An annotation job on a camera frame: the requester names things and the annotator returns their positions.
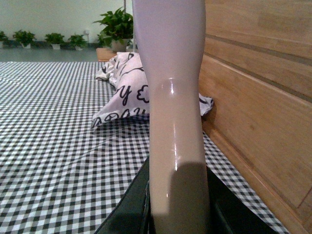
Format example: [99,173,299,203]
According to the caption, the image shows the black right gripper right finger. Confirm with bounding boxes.
[207,168,276,234]

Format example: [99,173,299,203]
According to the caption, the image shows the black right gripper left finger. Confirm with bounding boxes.
[95,158,151,234]

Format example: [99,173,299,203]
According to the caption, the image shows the beige hand brush black bristles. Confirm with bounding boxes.
[133,0,212,234]

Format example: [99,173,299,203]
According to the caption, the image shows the black white checkered bedsheet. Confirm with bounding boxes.
[0,60,291,234]

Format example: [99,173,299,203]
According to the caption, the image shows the white pillow black doodles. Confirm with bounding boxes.
[91,51,215,129]

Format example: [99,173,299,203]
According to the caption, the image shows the wooden bed headboard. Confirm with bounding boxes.
[199,0,312,234]

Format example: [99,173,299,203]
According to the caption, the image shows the far wooden nightstand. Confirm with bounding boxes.
[96,48,117,62]

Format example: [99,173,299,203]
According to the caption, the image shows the small potted plant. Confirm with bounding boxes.
[68,34,87,51]
[45,33,64,50]
[0,31,8,49]
[13,30,36,49]

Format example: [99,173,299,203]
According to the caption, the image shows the large potted green plant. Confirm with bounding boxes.
[93,8,134,52]

